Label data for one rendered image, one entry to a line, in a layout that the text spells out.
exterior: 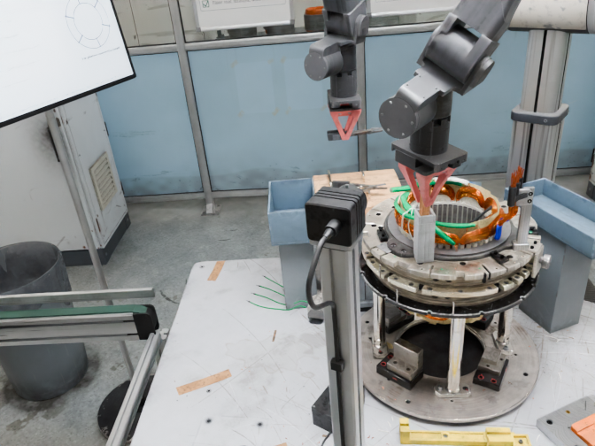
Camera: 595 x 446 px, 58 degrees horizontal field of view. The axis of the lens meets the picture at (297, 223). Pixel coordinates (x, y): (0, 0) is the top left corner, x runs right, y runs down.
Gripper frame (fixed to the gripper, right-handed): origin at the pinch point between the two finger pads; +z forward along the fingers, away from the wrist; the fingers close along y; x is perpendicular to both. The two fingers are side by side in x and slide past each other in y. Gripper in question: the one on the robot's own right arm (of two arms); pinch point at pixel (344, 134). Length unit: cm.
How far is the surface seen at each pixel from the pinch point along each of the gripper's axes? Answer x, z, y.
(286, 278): -15.8, 31.4, 9.7
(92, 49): -66, -15, -43
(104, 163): -119, 69, -175
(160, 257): -91, 119, -150
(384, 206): 5.7, 9.0, 19.6
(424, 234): 8.3, 3.4, 40.9
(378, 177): 7.9, 11.8, -1.0
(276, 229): -16.9, 16.6, 12.2
